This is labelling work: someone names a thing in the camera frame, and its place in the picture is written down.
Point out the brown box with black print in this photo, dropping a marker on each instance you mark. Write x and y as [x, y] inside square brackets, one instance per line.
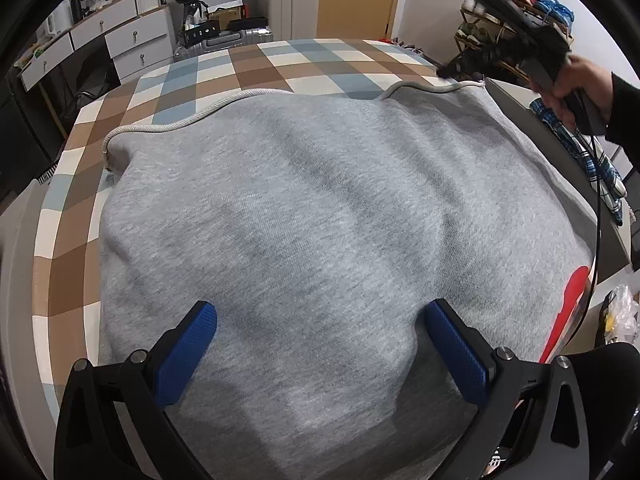
[226, 17]

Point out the silver suitcase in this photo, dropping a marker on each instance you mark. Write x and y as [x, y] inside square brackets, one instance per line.
[225, 45]

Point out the grey printed hoodie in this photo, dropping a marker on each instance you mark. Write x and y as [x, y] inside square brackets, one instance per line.
[325, 210]

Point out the wooden door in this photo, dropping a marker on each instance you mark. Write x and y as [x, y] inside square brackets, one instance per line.
[360, 0]

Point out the blue plaid cloth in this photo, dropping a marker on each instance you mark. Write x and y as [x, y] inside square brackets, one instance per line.
[575, 145]

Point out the checked bed cover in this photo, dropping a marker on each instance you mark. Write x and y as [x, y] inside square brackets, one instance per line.
[250, 70]

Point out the clear plastic bag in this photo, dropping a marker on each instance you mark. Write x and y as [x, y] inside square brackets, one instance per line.
[625, 310]

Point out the pile of loose shoes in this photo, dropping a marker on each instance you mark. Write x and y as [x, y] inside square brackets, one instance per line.
[402, 46]

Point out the white electric kettle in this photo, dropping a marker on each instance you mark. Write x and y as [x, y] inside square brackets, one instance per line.
[59, 19]

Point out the person's black clothing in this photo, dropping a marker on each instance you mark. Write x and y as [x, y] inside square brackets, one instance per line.
[615, 400]

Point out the wooden shoe rack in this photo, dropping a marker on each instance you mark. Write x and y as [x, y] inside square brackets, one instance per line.
[465, 35]

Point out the person's right hand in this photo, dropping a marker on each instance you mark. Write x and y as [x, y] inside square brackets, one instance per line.
[582, 80]

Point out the white desk with drawers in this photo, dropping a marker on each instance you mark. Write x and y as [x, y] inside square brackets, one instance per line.
[135, 35]

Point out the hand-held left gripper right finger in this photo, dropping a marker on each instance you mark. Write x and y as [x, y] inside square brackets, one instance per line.
[456, 355]

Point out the white ribbed cabinet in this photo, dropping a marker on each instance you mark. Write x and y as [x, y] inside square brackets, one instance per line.
[287, 0]

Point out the person's right forearm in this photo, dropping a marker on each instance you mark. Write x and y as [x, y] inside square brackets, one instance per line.
[625, 110]

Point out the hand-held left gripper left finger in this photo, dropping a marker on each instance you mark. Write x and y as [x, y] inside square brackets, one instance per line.
[186, 355]

